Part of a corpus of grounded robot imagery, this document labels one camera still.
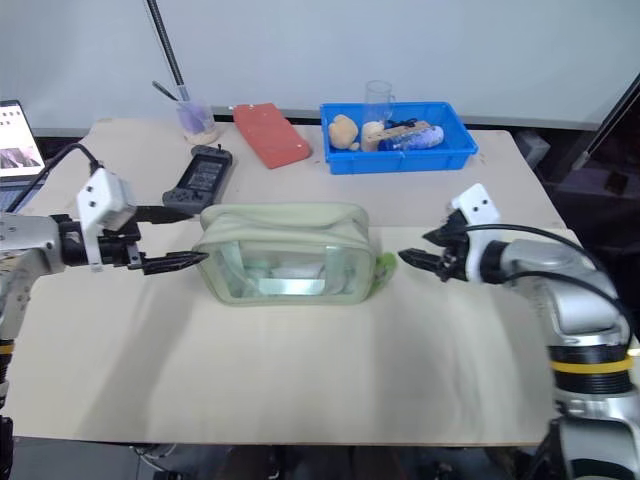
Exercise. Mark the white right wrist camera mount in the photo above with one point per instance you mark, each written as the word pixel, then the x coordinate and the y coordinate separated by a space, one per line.
pixel 476 202

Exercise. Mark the wooden block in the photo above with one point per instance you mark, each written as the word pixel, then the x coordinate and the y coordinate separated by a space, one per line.
pixel 405 131

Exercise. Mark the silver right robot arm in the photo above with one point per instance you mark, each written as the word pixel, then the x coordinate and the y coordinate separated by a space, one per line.
pixel 560 275

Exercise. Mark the black gooseneck pole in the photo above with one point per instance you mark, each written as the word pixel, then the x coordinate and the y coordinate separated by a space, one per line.
pixel 167 45

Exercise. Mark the clear glass mug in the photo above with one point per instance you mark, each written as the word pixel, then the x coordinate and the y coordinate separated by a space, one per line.
pixel 379 100

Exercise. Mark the blue plastic bin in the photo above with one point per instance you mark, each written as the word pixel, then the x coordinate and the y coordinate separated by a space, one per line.
pixel 400 157

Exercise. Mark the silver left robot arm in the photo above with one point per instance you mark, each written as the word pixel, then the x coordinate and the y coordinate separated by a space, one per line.
pixel 27 245

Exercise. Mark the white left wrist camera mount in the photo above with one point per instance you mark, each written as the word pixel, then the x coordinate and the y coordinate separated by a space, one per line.
pixel 102 197

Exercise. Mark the black handheld game console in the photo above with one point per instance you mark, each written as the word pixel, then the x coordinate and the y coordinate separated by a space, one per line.
pixel 200 175

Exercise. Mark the open laptop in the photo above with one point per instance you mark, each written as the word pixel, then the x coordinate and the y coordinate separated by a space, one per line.
pixel 17 150

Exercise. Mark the beige table mat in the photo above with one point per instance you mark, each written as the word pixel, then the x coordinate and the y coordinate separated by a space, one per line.
pixel 280 370

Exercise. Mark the tan plush toy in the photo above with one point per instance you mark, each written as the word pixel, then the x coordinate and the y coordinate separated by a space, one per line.
pixel 342 131

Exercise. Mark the green clear-window zip pouch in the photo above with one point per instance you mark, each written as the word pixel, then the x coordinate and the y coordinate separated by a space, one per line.
pixel 280 240

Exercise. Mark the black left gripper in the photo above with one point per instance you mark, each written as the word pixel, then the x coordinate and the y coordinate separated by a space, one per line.
pixel 117 247

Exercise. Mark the cream plush toy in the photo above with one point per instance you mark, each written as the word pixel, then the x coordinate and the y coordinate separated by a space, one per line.
pixel 371 135

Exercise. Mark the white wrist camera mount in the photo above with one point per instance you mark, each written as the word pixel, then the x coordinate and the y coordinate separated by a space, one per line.
pixel 102 197
pixel 476 202

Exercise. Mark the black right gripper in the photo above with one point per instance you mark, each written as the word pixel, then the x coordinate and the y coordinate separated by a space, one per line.
pixel 455 250

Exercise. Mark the dark pen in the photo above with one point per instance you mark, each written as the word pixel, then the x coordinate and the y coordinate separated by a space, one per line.
pixel 167 91

